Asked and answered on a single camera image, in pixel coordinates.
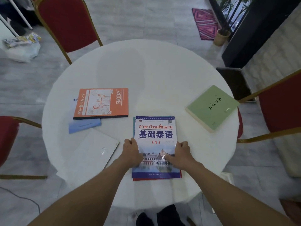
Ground person's left hand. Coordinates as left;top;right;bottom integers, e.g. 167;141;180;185
119;138;143;169

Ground person's right hand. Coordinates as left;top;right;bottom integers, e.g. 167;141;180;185
164;141;201;172

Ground blue and white language textbook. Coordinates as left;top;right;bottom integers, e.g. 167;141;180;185
131;116;181;179

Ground person's left forearm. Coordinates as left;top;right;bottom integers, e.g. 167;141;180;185
27;159;135;226

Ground person's right forearm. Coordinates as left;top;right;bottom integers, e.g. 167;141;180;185
185;161;297;226

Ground red book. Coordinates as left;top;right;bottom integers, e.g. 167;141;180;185
132;170;182;181

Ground white booklet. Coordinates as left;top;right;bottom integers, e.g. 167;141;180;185
75;128;120;178

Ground person's black trouser leg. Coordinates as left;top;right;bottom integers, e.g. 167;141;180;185
156;204;187;226

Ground person's black shoe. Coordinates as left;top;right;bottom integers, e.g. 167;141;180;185
136;212;155;226

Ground light blue booklet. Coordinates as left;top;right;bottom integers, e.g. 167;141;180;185
69;97;102;134

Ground green paperback book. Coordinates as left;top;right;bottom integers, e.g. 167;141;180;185
185;85;240;133

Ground orange cartoon notebook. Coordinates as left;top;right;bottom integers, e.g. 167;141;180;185
73;88;129;120

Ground white round tablecloth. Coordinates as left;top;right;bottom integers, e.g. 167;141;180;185
42;39;240;213

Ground woven plant pot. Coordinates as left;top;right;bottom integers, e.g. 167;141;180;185
213;29;231;47

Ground pink striped rug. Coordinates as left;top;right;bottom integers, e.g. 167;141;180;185
192;8;221;41

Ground green potted plant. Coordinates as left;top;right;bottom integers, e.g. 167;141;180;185
215;0;254;35

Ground white plastic bag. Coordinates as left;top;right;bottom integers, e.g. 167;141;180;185
2;32;42;63

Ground white metal table legs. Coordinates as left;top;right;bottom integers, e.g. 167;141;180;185
0;0;33;38

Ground black floor cable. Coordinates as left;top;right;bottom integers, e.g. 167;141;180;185
0;186;42;214

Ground red chair with gold frame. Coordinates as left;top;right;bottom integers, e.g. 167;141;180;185
236;69;301;144
0;116;48;180
33;0;103;65

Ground black door frame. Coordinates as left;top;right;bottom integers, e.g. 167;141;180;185
207;0;301;69

